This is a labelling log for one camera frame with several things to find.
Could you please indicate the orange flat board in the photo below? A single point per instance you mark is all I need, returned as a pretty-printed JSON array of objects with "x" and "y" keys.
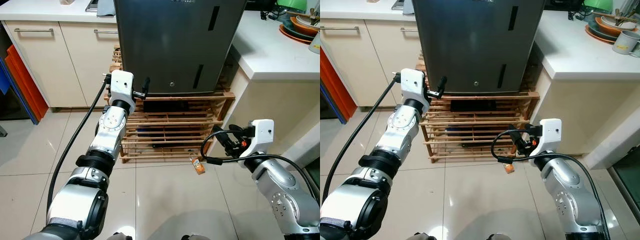
[
  {"x": 27, "y": 80},
  {"x": 337, "y": 85}
]

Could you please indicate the small orange bottle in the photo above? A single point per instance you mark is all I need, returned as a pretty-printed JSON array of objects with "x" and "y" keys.
[
  {"x": 509, "y": 168},
  {"x": 197, "y": 165}
]

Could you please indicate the dark grey mini fridge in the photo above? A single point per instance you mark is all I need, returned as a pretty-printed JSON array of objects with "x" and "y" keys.
[
  {"x": 470, "y": 45},
  {"x": 170, "y": 45}
]

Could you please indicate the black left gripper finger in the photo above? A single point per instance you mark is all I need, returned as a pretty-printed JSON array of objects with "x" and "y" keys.
[
  {"x": 146, "y": 84},
  {"x": 442, "y": 83}
]

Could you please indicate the orange plate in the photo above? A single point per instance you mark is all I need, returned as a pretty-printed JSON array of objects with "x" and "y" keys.
[
  {"x": 295, "y": 36},
  {"x": 597, "y": 36}
]

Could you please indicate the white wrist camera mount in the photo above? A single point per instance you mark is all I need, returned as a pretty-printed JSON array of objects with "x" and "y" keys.
[
  {"x": 260, "y": 132},
  {"x": 414, "y": 82},
  {"x": 121, "y": 82},
  {"x": 550, "y": 131}
]

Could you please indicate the grey robot leg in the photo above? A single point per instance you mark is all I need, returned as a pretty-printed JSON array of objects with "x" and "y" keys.
[
  {"x": 423, "y": 236},
  {"x": 192, "y": 237},
  {"x": 498, "y": 237},
  {"x": 120, "y": 236}
]

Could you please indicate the wooden slatted rack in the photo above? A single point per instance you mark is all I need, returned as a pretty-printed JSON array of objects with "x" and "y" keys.
[
  {"x": 170, "y": 120},
  {"x": 475, "y": 120}
]

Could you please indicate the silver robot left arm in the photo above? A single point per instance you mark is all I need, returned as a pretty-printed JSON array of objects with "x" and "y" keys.
[
  {"x": 107, "y": 130},
  {"x": 400, "y": 127}
]

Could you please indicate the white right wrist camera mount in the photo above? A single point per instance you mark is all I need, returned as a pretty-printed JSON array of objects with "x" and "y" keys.
[
  {"x": 260, "y": 132},
  {"x": 550, "y": 131}
]

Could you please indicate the grey robot left leg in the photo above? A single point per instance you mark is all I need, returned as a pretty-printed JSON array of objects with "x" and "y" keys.
[
  {"x": 423, "y": 236},
  {"x": 120, "y": 236}
]

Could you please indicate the grey robot right leg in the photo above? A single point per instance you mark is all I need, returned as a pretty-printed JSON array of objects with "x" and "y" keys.
[
  {"x": 498, "y": 237},
  {"x": 192, "y": 237}
]

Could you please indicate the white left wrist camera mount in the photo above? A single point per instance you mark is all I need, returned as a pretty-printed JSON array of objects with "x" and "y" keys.
[
  {"x": 414, "y": 82},
  {"x": 121, "y": 82}
]

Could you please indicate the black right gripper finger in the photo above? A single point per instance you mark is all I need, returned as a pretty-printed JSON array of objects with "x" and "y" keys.
[
  {"x": 515, "y": 133},
  {"x": 220, "y": 134}
]

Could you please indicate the white bowl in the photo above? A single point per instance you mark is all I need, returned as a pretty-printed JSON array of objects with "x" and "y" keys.
[
  {"x": 305, "y": 21},
  {"x": 612, "y": 22}
]

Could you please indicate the cream kitchen cabinet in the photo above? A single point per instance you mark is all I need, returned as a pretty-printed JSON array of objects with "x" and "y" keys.
[
  {"x": 50, "y": 65},
  {"x": 380, "y": 65}
]

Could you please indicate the grey mug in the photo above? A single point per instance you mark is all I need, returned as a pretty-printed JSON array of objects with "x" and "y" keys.
[
  {"x": 622, "y": 44},
  {"x": 315, "y": 45}
]

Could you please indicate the cream counter side panel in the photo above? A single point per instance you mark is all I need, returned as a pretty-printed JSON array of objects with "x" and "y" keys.
[
  {"x": 580, "y": 110},
  {"x": 280, "y": 110}
]

